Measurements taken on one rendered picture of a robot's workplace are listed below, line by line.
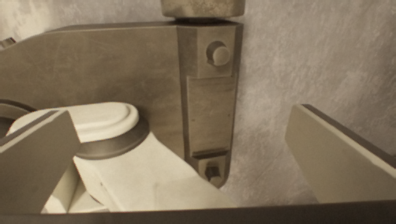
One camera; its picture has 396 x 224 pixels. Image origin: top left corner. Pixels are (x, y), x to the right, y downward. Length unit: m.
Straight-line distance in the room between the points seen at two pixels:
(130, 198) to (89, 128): 0.14
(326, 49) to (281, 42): 0.20
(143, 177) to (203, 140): 0.29
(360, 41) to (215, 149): 0.71
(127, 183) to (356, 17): 0.91
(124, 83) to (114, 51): 0.07
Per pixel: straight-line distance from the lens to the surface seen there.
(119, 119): 0.36
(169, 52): 0.46
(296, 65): 0.84
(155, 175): 0.30
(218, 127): 0.55
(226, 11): 0.45
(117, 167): 0.33
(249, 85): 0.76
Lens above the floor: 0.62
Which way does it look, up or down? 58 degrees down
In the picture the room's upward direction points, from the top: 154 degrees clockwise
